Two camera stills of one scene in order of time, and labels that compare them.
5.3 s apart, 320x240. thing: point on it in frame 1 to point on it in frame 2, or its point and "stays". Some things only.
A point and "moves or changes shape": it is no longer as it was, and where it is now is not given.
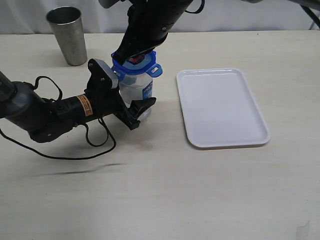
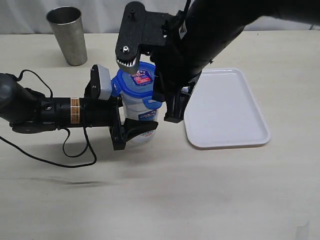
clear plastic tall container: [135, 86] to [134, 108]
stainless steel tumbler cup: [67, 23] stays
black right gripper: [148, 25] to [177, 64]
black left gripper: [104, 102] to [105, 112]
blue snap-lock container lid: [145, 63] moves or changes shape
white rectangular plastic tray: [219, 109] stays
